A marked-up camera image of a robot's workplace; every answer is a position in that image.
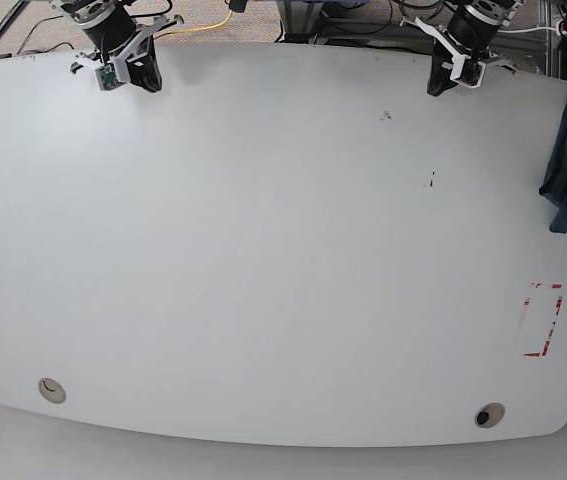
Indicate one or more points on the red tape rectangle marking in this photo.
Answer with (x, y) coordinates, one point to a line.
(539, 317)

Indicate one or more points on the table grommet hole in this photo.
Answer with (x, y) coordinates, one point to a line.
(489, 415)
(51, 390)

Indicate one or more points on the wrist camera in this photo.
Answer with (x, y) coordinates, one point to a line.
(469, 75)
(107, 77)

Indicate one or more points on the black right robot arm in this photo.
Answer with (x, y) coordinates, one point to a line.
(84, 60)

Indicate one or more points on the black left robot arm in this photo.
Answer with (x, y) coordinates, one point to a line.
(488, 4)

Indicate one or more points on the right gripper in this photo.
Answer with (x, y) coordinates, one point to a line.
(126, 39)

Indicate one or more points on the left table grommet hole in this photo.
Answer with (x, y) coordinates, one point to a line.
(51, 390)

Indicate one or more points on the right table grommet hole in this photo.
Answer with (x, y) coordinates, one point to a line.
(489, 415)

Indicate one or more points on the aluminium frame rail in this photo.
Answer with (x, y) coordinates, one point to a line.
(355, 30)

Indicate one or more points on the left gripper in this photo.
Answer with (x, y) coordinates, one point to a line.
(462, 47)

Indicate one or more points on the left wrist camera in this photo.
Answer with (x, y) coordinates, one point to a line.
(469, 75)

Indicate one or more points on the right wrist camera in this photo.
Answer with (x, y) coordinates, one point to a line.
(107, 77)

